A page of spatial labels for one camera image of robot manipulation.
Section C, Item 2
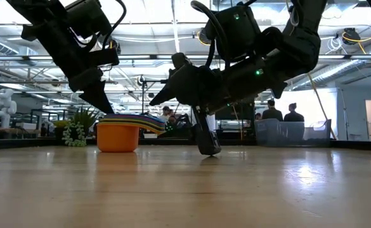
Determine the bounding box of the grey translucent plastic basket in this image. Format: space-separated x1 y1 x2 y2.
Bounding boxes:
254 118 332 147

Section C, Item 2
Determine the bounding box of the black robot workcell frame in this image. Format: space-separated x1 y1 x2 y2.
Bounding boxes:
140 79 170 139

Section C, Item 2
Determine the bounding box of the artificial succulent plant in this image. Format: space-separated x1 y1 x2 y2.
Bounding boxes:
52 107 100 148

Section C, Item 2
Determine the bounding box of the yellow hanging cable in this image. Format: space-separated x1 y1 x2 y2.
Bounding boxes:
305 72 338 140

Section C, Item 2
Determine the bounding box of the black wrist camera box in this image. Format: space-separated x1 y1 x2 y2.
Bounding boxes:
65 0 113 39
204 3 264 63

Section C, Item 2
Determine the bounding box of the yellow measuring cup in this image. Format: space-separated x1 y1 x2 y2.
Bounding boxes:
100 118 166 132

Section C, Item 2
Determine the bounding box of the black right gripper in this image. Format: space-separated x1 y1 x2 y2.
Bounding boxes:
149 52 287 156

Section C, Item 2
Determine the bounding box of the black aluminium table frame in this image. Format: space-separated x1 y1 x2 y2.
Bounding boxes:
0 137 371 152

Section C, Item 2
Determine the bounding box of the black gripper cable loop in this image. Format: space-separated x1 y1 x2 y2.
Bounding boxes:
101 0 127 48
190 0 232 69

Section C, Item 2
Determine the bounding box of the green measuring cup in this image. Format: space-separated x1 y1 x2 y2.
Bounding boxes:
98 121 166 135

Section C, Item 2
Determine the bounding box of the white round column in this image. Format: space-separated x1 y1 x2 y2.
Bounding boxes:
205 113 217 131

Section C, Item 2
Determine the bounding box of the cyan measuring cup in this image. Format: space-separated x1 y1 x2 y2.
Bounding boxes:
101 117 166 130

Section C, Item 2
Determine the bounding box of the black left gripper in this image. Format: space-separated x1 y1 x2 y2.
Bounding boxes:
67 47 120 115

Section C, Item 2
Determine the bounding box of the orange measuring cup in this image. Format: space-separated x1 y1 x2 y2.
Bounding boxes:
96 122 166 153

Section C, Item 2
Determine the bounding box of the red measuring cup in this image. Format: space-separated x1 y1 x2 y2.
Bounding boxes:
103 115 166 129

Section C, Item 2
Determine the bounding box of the navy measuring cup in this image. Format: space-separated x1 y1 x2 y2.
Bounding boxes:
99 120 166 133

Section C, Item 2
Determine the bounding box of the person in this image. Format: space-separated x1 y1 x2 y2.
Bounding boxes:
159 106 172 123
262 99 283 122
283 103 305 123

